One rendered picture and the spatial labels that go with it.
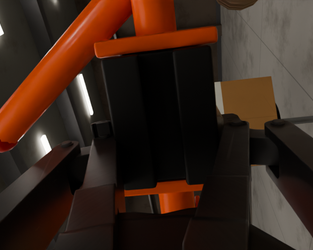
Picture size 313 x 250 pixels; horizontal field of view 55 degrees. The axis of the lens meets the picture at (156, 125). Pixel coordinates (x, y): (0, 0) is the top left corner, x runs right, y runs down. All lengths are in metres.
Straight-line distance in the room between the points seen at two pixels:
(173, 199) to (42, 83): 0.10
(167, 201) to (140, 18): 0.10
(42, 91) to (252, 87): 2.04
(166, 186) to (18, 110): 0.10
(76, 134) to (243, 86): 5.45
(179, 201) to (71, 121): 6.84
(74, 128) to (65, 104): 0.61
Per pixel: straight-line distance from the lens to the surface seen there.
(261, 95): 2.19
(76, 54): 0.19
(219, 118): 0.16
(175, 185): 0.17
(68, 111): 6.89
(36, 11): 6.25
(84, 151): 0.16
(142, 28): 0.16
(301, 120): 2.41
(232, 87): 2.17
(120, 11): 0.18
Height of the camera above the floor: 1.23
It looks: 6 degrees up
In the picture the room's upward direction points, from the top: 96 degrees counter-clockwise
